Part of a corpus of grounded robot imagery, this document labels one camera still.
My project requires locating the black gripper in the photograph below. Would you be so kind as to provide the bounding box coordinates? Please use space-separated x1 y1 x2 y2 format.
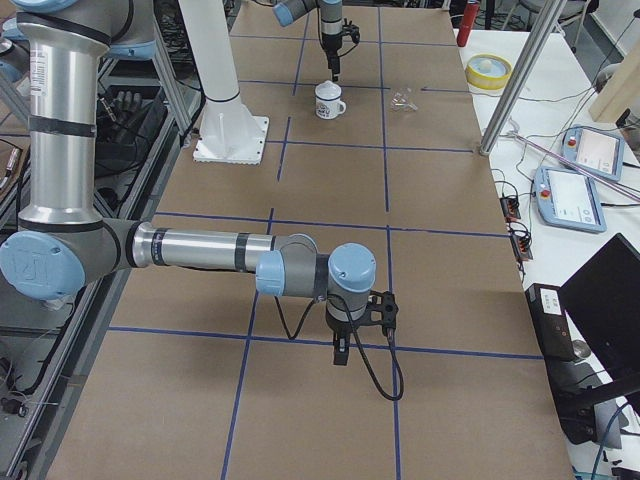
324 47 341 82
327 314 357 366

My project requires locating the white enamel mug lid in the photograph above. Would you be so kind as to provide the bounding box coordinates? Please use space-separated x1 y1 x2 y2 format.
315 80 342 101

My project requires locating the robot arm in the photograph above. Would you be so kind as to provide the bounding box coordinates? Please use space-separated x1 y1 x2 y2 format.
272 0 343 82
1 1 376 365

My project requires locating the clear glass funnel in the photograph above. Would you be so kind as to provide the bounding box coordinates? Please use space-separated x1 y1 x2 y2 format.
390 87 418 112

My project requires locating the white enamel mug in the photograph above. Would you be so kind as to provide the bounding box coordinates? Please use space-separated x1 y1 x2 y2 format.
315 95 347 120

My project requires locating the brown paper table cover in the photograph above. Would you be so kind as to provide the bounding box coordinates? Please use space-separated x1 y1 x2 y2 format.
48 2 572 479

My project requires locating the red cylinder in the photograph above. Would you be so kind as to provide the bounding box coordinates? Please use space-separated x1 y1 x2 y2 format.
456 0 480 48

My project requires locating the yellow tape roll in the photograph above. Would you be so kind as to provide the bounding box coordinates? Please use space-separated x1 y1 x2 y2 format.
465 54 513 91

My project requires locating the right orange connector hub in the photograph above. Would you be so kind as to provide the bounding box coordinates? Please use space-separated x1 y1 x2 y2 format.
510 231 533 262

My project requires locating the orange connector hub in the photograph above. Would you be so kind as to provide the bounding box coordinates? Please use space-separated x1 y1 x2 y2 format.
499 195 521 222
510 231 533 262

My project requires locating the black box with label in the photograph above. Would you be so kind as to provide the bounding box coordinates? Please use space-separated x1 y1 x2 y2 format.
526 283 575 362

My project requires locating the left orange connector hub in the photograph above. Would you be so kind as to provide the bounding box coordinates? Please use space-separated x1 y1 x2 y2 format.
499 195 521 222

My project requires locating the black laptop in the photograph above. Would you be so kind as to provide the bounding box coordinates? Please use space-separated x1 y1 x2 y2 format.
558 232 640 376

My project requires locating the near teach pendant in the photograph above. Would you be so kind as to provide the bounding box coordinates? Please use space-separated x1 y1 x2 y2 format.
533 166 607 233

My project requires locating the teach pendant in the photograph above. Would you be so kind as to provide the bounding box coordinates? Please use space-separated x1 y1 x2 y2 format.
562 125 624 181
533 166 607 233

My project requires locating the far teach pendant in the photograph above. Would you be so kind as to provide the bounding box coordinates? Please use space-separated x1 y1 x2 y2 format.
562 125 624 181

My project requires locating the wooden board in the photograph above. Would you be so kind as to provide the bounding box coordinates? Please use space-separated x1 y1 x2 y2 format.
588 0 640 124

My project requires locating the black camera cable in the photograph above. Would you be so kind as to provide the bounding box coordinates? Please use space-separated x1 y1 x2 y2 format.
273 294 405 401
335 29 362 62

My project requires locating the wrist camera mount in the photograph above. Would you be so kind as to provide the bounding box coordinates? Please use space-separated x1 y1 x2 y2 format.
358 291 399 341
341 18 361 45

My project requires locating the white camera column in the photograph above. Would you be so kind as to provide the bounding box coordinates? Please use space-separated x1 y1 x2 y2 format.
177 0 251 146

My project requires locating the aluminium frame post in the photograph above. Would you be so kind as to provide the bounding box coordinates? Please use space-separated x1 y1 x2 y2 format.
479 0 567 156

